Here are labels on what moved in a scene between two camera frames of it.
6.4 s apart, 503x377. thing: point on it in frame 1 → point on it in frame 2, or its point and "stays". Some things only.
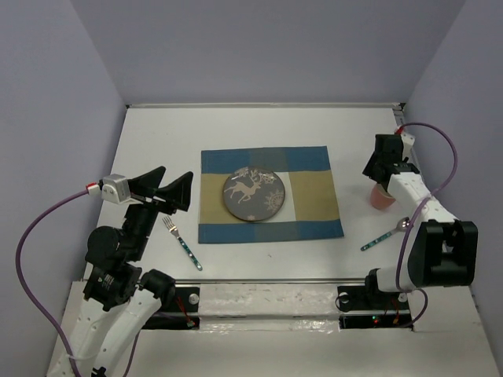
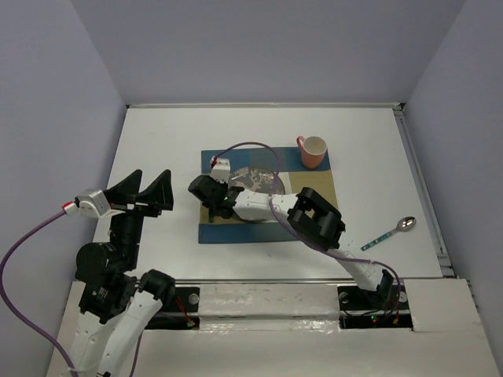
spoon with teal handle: (402, 225) stays
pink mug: (380, 198) → (313, 151)
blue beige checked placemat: (310, 210) stays
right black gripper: (368, 170) → (224, 184)
